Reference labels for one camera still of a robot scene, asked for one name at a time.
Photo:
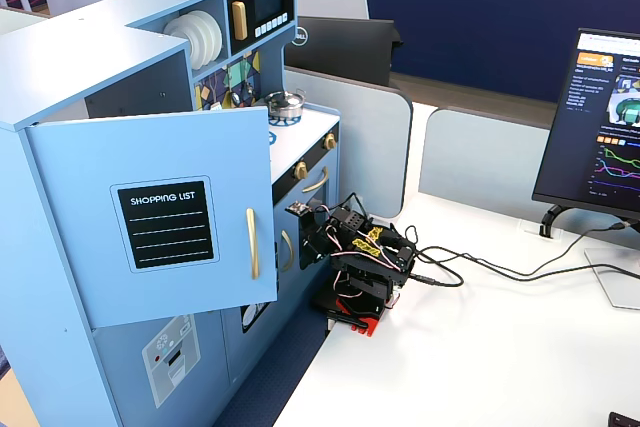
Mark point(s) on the red arm base clamp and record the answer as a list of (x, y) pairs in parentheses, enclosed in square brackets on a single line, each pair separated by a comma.
[(357, 319)]

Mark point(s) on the gold stove knob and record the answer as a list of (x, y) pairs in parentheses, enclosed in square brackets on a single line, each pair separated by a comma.
[(300, 170), (329, 141)]

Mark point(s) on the black keyboard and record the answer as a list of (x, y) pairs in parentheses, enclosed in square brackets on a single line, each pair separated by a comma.
[(625, 420)]

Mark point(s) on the black Dell monitor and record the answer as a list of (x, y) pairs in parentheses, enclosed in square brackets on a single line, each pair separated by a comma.
[(345, 47)]

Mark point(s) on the grey desk partition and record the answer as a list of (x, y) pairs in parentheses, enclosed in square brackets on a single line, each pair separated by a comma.
[(480, 157), (370, 147)]

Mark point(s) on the lit computer monitor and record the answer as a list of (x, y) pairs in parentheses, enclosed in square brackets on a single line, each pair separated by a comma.
[(565, 147)]

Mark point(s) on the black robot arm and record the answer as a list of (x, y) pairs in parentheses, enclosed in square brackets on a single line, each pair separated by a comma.
[(375, 269)]

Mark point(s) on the blue shopping list cabinet door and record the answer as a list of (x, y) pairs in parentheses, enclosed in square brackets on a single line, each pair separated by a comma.
[(190, 292)]

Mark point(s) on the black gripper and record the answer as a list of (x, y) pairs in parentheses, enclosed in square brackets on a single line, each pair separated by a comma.
[(311, 238)]

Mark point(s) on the hanging steel toy utensil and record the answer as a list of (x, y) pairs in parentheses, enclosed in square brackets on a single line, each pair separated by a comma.
[(215, 105), (248, 88), (233, 96)]

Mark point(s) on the small wrist camera board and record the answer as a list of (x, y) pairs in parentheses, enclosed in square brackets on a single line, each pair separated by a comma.
[(298, 208)]

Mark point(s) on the blue wooden toy kitchen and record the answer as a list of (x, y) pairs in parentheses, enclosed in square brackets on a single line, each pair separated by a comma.
[(60, 357)]

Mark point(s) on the white toy plate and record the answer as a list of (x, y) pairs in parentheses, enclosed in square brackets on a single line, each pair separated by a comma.
[(197, 41), (175, 28), (217, 36), (208, 38)]

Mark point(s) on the steel toy pot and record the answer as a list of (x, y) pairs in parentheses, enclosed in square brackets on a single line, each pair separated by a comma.
[(286, 109)]

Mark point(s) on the steel pot lid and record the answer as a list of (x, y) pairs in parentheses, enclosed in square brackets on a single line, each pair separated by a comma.
[(284, 96)]

